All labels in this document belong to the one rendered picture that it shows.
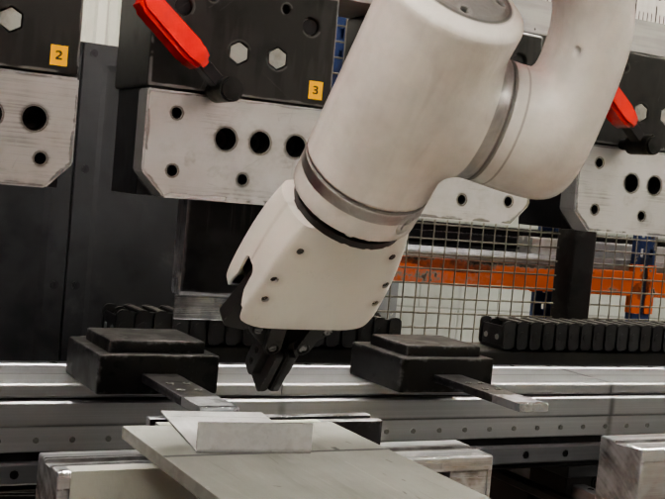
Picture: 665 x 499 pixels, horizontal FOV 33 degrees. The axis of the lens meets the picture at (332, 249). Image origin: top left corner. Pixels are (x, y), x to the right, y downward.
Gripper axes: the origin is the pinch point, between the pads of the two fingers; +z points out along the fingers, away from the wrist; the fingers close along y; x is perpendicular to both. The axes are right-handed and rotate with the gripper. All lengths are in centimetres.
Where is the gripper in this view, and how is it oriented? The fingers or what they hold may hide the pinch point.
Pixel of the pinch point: (270, 358)
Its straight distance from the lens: 82.0
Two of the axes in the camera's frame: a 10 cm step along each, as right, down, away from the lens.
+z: -3.7, 7.0, 6.1
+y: -8.8, -0.6, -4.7
